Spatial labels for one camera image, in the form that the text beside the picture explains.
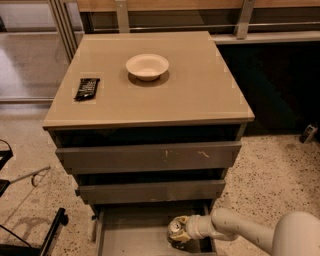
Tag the metal railing frame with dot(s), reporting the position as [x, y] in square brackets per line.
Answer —
[229, 21]

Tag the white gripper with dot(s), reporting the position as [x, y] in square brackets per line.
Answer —
[193, 226]

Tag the white paper bowl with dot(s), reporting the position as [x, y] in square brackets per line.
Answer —
[147, 67]

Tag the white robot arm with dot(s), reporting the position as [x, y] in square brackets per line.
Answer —
[295, 234]

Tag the middle grey drawer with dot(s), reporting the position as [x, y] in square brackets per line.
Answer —
[151, 192]

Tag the black chair base leg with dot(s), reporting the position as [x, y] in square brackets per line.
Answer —
[60, 220]

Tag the grey drawer cabinet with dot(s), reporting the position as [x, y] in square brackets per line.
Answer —
[196, 100]

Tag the metal rod on floor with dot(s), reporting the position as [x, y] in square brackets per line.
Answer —
[32, 174]

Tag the small grey floor bracket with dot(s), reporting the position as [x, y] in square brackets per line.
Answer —
[308, 133]

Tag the top grey drawer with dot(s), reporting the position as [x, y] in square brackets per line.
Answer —
[148, 158]

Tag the grey drawer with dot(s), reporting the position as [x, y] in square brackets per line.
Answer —
[141, 230]
[151, 192]
[148, 158]

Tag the bottom grey drawer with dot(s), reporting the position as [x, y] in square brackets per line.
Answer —
[141, 230]

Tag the silver green soda can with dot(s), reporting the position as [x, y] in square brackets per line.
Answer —
[174, 231]

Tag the black snack packet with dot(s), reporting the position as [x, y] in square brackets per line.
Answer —
[87, 89]

